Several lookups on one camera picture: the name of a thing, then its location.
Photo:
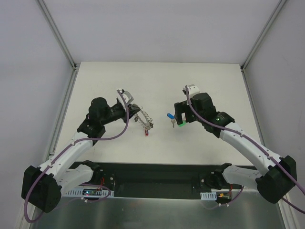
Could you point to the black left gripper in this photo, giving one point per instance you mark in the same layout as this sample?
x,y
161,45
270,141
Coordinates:
x,y
128,112

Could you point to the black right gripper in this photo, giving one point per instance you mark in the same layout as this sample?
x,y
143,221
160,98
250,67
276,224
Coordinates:
x,y
180,110

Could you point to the silver key with green tag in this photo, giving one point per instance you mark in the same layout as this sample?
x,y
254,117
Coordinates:
x,y
182,124

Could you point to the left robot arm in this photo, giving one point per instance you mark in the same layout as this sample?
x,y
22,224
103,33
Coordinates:
x,y
43,186

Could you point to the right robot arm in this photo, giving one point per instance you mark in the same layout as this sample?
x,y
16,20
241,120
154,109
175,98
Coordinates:
x,y
273,177

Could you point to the silver key with blue tag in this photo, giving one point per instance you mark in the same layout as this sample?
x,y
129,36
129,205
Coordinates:
x,y
172,118

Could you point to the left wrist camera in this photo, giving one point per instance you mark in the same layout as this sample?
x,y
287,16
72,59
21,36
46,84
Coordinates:
x,y
124,96

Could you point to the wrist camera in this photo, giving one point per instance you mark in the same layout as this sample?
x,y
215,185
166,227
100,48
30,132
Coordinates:
x,y
192,90
124,96

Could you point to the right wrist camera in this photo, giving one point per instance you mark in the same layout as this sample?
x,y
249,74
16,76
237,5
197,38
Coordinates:
x,y
192,90

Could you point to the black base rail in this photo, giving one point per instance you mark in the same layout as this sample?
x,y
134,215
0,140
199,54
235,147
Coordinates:
x,y
158,180

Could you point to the left white cable duct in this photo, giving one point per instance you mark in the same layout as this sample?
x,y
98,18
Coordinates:
x,y
86,192

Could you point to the white cable duct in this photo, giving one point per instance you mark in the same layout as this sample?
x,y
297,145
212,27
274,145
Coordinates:
x,y
86,192
210,196

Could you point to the right white cable duct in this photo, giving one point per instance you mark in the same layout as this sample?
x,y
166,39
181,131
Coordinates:
x,y
210,196

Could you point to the aluminium frame left post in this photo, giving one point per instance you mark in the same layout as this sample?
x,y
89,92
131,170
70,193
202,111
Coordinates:
x,y
56,33

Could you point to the aluminium frame post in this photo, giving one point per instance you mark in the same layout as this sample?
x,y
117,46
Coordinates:
x,y
56,33
258,42

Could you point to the aluminium frame right post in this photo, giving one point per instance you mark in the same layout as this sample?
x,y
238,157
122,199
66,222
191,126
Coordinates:
x,y
258,42

